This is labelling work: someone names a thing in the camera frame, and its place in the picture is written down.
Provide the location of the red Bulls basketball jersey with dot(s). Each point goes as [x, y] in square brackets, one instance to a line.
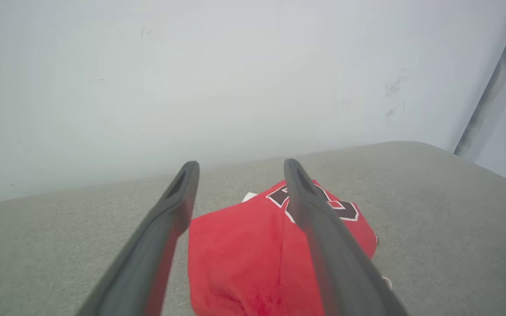
[244, 263]

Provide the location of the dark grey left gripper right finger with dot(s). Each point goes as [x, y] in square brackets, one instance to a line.
[336, 254]

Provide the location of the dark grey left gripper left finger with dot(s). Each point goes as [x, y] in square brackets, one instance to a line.
[156, 245]

